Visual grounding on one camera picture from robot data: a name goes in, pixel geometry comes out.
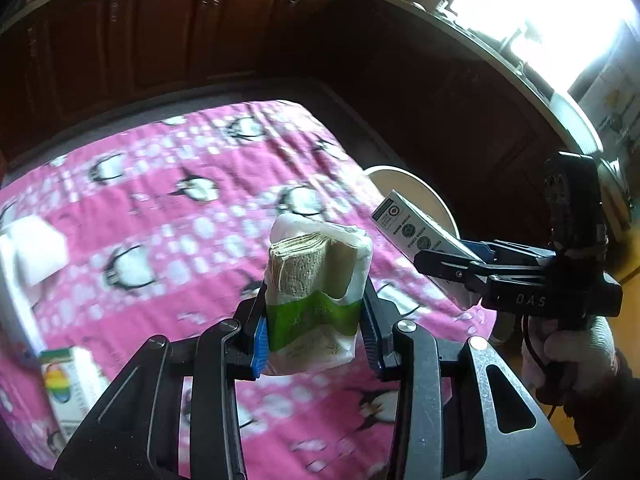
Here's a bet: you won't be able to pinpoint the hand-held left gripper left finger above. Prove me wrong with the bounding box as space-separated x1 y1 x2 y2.
52 280 271 480

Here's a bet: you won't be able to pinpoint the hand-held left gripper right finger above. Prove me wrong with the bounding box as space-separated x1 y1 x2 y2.
361 280 583 480

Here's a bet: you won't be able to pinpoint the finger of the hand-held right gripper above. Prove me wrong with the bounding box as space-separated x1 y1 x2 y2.
465 240 553 267
413 249 488 293

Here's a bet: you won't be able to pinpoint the green white icon carton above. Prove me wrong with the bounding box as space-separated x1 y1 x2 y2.
372 189 483 311

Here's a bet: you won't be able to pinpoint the green white tissue pack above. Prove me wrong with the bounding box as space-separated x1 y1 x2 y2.
262 212 373 376

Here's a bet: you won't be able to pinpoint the cream plastic bucket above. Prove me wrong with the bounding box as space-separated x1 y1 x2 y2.
366 164 460 241

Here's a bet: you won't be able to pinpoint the white box rainbow label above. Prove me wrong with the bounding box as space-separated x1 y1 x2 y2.
39 346 111 443

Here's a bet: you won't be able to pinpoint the white foam block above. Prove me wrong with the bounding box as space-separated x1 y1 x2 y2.
0 214 70 358

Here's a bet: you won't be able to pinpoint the person's right forearm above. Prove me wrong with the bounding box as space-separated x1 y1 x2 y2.
565 345 640 456

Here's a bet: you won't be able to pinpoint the person's right hand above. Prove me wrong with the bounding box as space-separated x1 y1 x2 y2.
521 316 620 406

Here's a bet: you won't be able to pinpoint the pink penguin print blanket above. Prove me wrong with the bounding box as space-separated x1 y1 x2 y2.
0 100 501 480

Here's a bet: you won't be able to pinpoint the kitchen window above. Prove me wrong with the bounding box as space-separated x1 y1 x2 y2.
450 0 640 91

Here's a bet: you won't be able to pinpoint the wooden lower cabinets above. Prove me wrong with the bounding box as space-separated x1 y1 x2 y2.
0 0 601 241

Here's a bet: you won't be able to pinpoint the black cable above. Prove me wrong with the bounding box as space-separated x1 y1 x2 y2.
520 320 558 418

